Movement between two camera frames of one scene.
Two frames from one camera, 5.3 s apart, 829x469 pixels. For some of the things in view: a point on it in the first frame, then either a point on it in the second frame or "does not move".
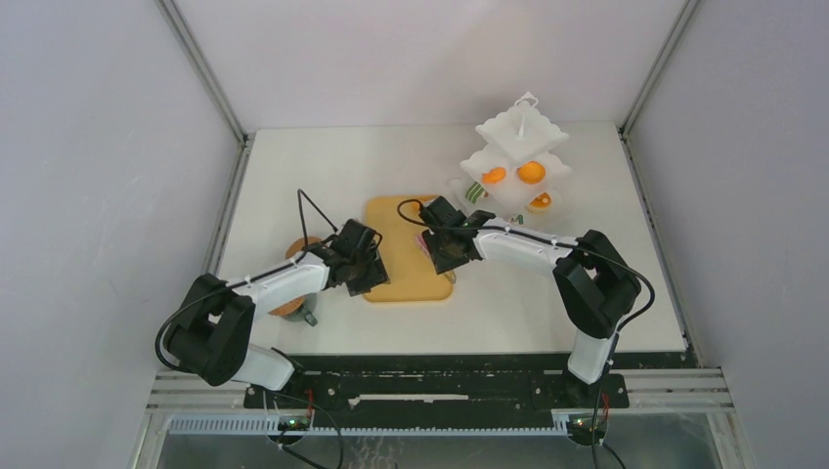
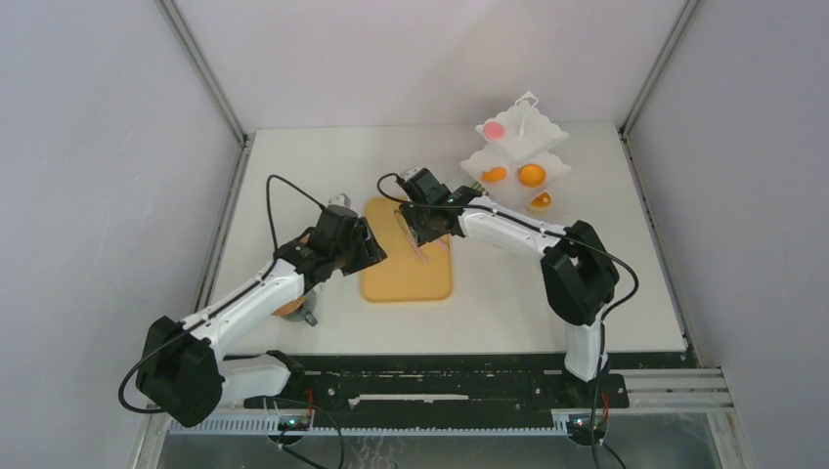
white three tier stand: [520, 172] does not move
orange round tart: [531, 172] does not move
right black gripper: [442, 263] to [421, 234]
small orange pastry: [494, 176] does not move
